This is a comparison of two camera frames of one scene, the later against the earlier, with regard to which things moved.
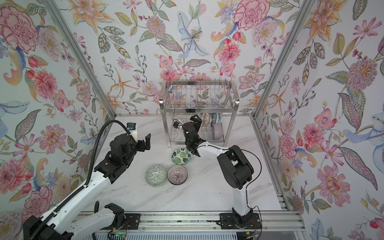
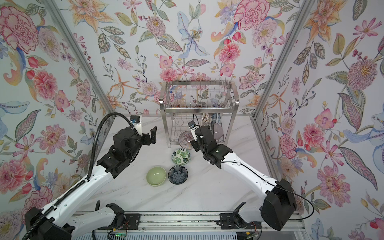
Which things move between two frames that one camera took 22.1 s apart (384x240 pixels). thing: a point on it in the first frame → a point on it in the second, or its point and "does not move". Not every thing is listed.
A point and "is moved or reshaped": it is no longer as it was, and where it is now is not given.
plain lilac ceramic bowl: [218, 132] does not move
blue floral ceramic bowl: [216, 118] does not move
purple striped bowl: [177, 174] is moved or reshaped
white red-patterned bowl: [206, 119] does not move
